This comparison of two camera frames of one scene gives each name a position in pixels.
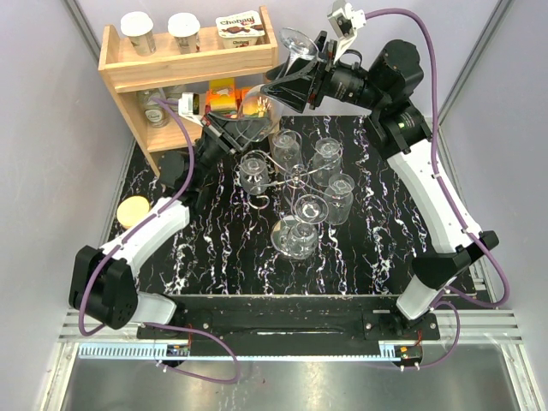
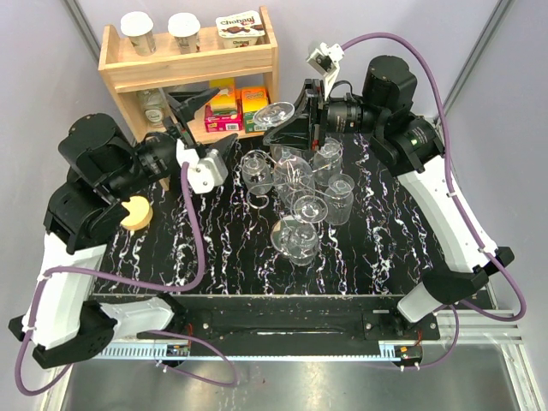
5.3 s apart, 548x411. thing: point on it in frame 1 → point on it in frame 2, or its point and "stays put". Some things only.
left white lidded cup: x=137 y=26 stays put
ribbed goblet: x=339 y=198 stays put
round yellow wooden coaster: x=131 y=209 stays put
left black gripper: x=223 y=131 → x=190 y=103
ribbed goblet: x=254 y=176 stays put
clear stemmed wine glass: x=259 y=114 → x=294 y=176
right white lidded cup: x=185 y=26 stays put
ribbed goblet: x=326 y=160 stays put
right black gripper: x=294 y=92 → x=302 y=133
